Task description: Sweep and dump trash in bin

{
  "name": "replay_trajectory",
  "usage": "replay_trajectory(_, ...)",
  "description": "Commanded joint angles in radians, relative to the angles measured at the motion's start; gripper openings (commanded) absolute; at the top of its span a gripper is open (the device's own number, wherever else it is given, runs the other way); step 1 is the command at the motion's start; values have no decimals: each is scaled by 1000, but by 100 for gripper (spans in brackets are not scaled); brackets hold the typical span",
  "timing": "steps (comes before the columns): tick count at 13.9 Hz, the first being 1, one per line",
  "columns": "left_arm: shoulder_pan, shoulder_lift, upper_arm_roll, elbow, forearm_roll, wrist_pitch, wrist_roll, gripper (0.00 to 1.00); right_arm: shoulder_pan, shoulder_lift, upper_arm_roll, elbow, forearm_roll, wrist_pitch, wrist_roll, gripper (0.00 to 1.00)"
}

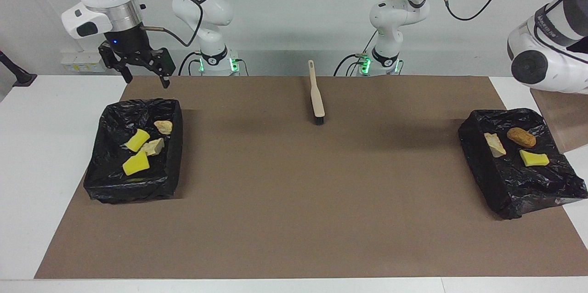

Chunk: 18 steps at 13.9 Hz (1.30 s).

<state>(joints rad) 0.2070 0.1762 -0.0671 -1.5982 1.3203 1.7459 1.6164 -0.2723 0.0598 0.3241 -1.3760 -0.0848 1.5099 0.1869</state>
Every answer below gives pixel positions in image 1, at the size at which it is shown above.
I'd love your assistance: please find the beige plastic dustpan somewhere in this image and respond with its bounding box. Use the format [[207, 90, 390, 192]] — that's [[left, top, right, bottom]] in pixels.
[[530, 88, 588, 154]]

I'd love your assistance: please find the yellow sponge piece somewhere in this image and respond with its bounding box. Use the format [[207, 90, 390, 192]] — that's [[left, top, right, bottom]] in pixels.
[[125, 129, 151, 152], [519, 149, 550, 168], [122, 151, 150, 177]]

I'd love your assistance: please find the brown bread roll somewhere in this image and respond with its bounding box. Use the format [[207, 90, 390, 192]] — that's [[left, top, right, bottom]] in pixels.
[[506, 127, 537, 149]]

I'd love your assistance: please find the pale crusty bread chunk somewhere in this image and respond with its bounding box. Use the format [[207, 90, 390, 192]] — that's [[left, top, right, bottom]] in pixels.
[[484, 132, 507, 158]]

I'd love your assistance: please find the black bag lined bin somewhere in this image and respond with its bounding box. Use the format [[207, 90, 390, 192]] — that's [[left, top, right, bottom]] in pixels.
[[458, 108, 588, 220], [84, 98, 183, 204]]

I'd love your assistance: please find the black stand base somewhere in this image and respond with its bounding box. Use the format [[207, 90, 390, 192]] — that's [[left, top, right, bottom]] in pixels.
[[0, 50, 38, 87]]

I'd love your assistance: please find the brown paper table mat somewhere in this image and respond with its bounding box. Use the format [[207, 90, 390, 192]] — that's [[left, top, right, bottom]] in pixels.
[[34, 76, 588, 280]]

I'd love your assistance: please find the black base power cable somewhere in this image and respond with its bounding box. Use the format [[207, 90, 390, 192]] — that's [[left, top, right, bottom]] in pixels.
[[178, 51, 203, 76], [333, 53, 363, 76]]

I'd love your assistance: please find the white wall outlet box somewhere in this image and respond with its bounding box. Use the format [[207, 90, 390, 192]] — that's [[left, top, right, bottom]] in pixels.
[[60, 50, 111, 73]]

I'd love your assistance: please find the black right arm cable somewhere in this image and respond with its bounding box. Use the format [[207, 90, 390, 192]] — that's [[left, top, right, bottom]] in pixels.
[[140, 0, 205, 48]]

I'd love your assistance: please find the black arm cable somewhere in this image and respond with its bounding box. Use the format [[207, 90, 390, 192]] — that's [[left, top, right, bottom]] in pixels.
[[440, 0, 588, 52], [140, 0, 205, 48]]

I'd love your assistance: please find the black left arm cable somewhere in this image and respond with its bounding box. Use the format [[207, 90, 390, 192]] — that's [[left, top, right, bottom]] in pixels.
[[440, 0, 588, 52]]

